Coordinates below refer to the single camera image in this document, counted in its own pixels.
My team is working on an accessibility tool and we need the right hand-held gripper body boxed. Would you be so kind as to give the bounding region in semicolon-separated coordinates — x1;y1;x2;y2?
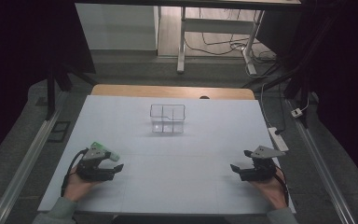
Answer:
240;145;287;182

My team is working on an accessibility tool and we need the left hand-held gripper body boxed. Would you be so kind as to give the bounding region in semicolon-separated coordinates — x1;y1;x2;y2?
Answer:
75;147;117;183

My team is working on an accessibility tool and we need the green capped white marker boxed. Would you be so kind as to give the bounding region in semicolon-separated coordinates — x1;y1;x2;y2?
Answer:
89;141;121;162

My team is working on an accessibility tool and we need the clear plastic divided organizer box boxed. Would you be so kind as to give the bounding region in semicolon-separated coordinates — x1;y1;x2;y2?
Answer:
149;104;186;134

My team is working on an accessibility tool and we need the person's left hand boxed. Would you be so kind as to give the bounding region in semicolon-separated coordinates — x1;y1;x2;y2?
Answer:
62;169;99;203

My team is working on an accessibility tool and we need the person's right hand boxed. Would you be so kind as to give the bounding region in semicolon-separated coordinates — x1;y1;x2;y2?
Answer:
251;174;289;210

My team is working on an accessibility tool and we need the white power strip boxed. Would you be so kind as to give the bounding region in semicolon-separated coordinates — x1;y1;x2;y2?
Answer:
268;126;290;153

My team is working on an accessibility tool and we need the white table mat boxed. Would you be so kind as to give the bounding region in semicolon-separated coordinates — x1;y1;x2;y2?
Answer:
36;94;296;216

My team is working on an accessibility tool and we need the black metal stand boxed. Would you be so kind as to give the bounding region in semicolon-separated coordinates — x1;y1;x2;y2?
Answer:
45;62;99;121
241;8;339;129

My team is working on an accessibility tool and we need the dark curtain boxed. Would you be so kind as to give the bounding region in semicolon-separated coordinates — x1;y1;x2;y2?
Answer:
0;0;96;169
301;0;358;194

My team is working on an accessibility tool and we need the white framed desk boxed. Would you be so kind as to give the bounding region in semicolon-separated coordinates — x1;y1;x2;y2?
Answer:
74;0;302;76

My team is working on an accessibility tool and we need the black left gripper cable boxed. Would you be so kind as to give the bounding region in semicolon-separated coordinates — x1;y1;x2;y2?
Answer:
60;148;90;198

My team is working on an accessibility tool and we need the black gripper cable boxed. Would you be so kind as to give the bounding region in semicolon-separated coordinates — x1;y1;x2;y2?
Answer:
60;148;90;198
273;164;291;208

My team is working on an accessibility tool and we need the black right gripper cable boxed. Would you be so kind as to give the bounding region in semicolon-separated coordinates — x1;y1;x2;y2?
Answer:
273;164;291;208

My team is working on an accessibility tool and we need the white power strip cable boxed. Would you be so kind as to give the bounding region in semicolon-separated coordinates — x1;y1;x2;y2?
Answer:
259;81;274;129

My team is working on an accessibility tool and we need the black rectangular floor frame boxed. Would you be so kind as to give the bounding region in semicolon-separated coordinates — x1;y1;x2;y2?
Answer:
47;120;72;144

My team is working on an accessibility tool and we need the aluminium rail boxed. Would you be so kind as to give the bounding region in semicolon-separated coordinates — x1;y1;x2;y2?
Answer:
0;91;69;224
285;99;358;224

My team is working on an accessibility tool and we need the black tangled floor cable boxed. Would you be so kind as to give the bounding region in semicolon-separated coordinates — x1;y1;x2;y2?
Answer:
185;7;278;63

